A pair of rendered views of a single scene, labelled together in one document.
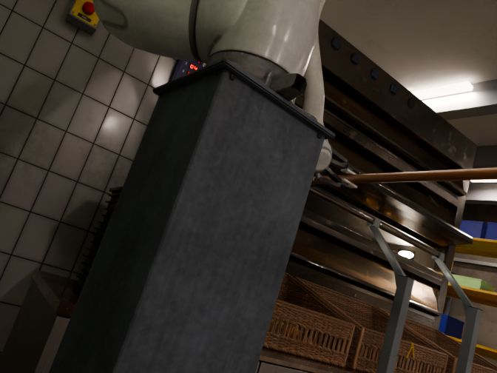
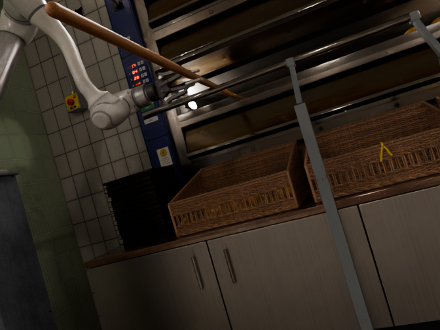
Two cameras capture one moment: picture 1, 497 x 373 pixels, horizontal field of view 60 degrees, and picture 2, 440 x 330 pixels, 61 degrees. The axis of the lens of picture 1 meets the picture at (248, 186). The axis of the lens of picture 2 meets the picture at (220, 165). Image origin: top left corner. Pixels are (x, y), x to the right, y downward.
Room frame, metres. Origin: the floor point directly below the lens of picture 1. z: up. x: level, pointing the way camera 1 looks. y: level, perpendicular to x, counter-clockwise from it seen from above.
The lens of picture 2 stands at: (0.42, -1.42, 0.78)
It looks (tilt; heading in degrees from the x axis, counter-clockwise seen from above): 2 degrees up; 48
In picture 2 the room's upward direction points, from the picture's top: 16 degrees counter-clockwise
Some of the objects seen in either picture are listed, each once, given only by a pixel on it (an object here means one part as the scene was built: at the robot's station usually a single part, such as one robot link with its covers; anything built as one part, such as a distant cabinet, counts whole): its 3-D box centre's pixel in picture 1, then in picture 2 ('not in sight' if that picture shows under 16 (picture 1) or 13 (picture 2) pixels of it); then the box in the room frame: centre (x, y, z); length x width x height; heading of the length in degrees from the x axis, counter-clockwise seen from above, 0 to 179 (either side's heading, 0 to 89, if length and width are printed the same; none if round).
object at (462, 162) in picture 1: (378, 90); not in sight; (2.19, -0.53, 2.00); 1.80 x 0.08 x 0.21; 120
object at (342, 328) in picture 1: (259, 297); (240, 184); (1.65, -0.17, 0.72); 0.56 x 0.49 x 0.28; 118
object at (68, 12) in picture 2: (337, 179); (198, 79); (1.46, -0.30, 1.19); 1.71 x 0.03 x 0.03; 31
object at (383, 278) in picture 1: (336, 257); (346, 89); (2.17, -0.54, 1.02); 1.79 x 0.11 x 0.19; 120
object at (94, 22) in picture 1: (86, 12); (75, 103); (1.38, 0.74, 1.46); 0.10 x 0.07 x 0.10; 120
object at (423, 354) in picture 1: (364, 331); (374, 147); (1.95, -0.69, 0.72); 0.56 x 0.49 x 0.28; 119
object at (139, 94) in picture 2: not in sight; (143, 95); (1.29, -0.12, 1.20); 0.09 x 0.06 x 0.09; 31
